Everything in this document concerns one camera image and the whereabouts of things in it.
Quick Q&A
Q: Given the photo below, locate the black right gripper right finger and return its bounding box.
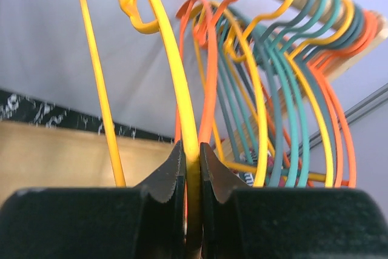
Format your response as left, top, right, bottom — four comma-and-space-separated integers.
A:
200, 143, 387, 258

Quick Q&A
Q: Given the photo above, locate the orange hanger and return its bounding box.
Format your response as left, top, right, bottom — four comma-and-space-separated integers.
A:
176, 0, 237, 143

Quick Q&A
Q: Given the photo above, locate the yellow hanger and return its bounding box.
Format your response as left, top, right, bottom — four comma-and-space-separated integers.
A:
210, 0, 294, 187
79, 0, 202, 258

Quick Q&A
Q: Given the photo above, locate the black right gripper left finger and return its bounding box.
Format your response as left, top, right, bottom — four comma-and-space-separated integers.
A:
1, 143, 186, 258

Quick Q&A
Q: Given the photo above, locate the bundle of empty hangers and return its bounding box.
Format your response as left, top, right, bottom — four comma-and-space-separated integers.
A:
222, 0, 378, 188

